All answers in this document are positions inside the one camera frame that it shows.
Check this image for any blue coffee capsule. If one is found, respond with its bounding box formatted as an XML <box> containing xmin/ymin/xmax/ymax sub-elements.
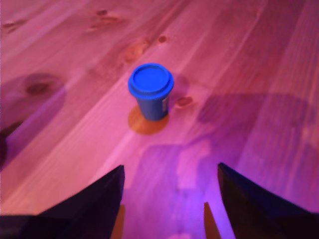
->
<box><xmin>128</xmin><ymin>62</ymin><xmax>174</xmax><ymax>122</ymax></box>

